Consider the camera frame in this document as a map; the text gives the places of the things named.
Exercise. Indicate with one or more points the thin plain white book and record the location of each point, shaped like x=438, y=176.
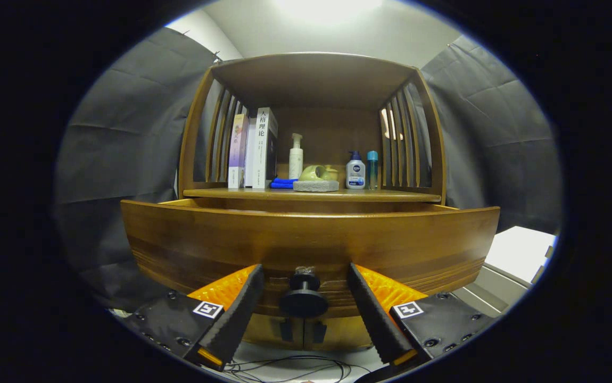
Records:
x=250, y=159

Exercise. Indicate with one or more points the black backdrop cloth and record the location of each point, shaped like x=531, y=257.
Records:
x=120, y=159

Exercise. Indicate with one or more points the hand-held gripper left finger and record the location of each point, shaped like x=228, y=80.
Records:
x=239, y=314

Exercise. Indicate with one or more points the white side unit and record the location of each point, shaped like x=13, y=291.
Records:
x=519, y=250

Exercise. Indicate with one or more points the white bottle with blue cap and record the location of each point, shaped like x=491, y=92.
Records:
x=355, y=175

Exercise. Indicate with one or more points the wooden cabinet with slatted sides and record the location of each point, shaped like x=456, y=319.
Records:
x=332, y=133

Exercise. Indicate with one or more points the black round drawer knob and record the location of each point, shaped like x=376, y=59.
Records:
x=304, y=303

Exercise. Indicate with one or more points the wooden cabinet door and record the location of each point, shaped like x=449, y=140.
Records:
x=263, y=332
x=343, y=335

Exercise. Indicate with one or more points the thick white and black book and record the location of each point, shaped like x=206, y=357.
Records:
x=261, y=154

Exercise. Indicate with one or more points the wooden countertop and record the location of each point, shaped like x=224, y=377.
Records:
x=391, y=195

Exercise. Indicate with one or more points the purple book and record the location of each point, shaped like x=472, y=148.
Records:
x=238, y=154

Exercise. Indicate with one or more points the blue folded cloth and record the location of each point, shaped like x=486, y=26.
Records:
x=282, y=182

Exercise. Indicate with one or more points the slim teal bottle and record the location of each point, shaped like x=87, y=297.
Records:
x=372, y=173

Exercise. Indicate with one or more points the wooden drawer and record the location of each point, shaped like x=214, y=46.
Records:
x=311, y=239

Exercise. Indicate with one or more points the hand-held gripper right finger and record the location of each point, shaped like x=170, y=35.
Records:
x=372, y=314

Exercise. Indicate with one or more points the beige lidded teacup with saucer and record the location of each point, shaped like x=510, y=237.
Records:
x=332, y=173

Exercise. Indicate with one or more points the white pump bottle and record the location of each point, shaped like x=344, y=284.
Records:
x=296, y=162

